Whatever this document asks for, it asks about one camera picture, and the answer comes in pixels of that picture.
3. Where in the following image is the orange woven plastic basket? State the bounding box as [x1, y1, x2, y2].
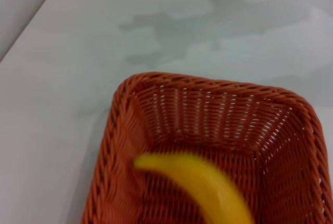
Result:
[81, 72, 333, 224]

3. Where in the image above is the yellow banana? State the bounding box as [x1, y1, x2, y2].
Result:
[133, 150, 257, 224]

